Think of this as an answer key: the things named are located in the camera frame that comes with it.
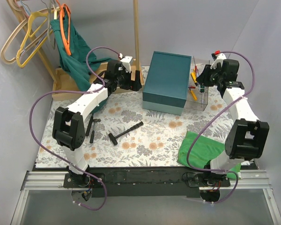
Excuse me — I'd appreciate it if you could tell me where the green cloth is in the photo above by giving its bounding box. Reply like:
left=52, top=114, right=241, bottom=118
left=177, top=130, right=242, bottom=180

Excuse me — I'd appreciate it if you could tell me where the wooden rack pole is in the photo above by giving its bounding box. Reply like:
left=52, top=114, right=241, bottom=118
left=133, top=0, right=140, bottom=70

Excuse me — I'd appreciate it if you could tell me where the black rubber mallet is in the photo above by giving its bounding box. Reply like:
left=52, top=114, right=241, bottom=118
left=108, top=121, right=144, bottom=146

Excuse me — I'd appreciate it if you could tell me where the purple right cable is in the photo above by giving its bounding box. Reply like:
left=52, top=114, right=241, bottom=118
left=186, top=51, right=255, bottom=203

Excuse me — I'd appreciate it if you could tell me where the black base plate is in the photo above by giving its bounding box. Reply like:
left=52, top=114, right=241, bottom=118
left=63, top=166, right=230, bottom=198

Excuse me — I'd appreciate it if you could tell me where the orange hanger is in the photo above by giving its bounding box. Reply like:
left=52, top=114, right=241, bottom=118
left=59, top=3, right=72, bottom=56

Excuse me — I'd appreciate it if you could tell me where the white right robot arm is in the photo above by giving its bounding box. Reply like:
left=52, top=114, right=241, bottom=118
left=197, top=58, right=270, bottom=186

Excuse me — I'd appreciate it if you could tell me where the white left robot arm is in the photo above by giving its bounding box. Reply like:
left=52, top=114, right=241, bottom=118
left=52, top=56, right=142, bottom=188

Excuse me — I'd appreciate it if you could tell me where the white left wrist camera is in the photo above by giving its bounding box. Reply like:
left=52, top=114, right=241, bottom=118
left=120, top=56, right=133, bottom=73

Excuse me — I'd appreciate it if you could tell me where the clear plastic container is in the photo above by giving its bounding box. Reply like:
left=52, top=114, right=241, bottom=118
left=184, top=57, right=210, bottom=111

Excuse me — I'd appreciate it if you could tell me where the teal box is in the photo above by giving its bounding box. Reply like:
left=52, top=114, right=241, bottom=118
left=142, top=51, right=192, bottom=116

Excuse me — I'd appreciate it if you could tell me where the yellow hanger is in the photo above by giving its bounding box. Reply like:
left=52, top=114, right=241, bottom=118
left=15, top=8, right=61, bottom=68

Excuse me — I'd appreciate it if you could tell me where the blue handle screwdriver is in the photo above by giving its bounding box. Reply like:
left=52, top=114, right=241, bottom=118
left=188, top=86, right=201, bottom=89

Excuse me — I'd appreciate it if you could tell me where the red clear handle screwdriver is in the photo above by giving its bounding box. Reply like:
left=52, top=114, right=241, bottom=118
left=192, top=57, right=199, bottom=85

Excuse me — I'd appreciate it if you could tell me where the beige wooden hanger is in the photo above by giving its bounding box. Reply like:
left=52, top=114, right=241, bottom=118
left=0, top=0, right=57, bottom=65

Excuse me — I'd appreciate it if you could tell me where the small claw hammer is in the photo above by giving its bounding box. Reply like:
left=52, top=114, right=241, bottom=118
left=89, top=119, right=101, bottom=143

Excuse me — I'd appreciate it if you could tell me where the dark green garment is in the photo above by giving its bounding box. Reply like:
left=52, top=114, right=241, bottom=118
left=49, top=17, right=117, bottom=111

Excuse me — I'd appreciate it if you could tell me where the wooden rack base tray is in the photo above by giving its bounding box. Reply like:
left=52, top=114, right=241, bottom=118
left=52, top=59, right=145, bottom=101

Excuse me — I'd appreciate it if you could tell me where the orange handle screwdriver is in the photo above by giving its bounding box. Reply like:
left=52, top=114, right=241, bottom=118
left=189, top=72, right=198, bottom=101

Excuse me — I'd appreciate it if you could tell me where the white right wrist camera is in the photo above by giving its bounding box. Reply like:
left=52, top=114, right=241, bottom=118
left=211, top=50, right=227, bottom=69

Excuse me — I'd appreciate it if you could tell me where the green handle screwdriver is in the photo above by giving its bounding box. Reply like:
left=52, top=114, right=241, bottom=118
left=200, top=85, right=205, bottom=104

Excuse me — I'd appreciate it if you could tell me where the aluminium frame rail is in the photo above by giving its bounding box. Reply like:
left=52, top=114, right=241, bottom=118
left=10, top=171, right=66, bottom=225

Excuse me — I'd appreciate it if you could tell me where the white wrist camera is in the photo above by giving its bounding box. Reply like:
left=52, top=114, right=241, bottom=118
left=120, top=56, right=133, bottom=73
left=211, top=50, right=227, bottom=69

